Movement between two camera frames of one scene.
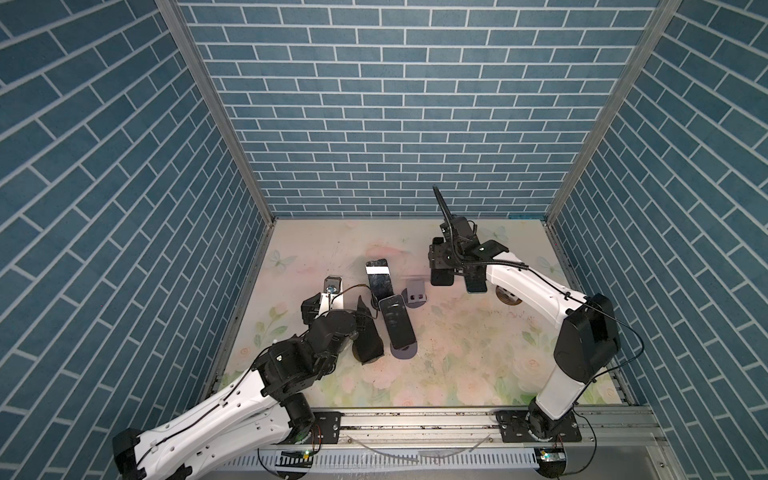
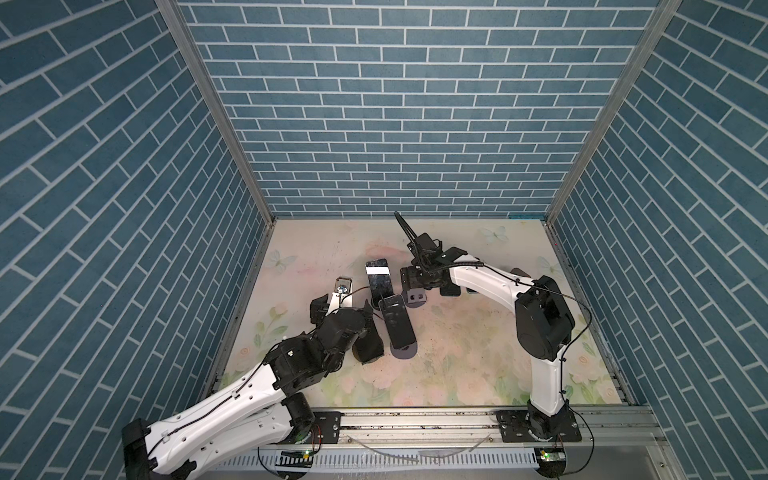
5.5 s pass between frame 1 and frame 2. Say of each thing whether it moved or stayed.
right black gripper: moved
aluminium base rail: stayed
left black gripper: stayed
